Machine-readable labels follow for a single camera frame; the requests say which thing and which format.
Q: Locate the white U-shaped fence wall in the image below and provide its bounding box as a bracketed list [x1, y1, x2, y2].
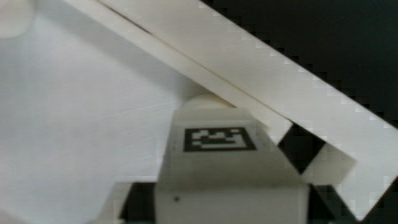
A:
[102, 0, 398, 224]

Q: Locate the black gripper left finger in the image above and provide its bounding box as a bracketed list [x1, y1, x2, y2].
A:
[103, 182, 157, 224]

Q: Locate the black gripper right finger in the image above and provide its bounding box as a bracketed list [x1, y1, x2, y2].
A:
[308, 185, 358, 224]

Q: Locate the white square tabletop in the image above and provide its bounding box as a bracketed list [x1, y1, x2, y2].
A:
[0, 0, 205, 224]

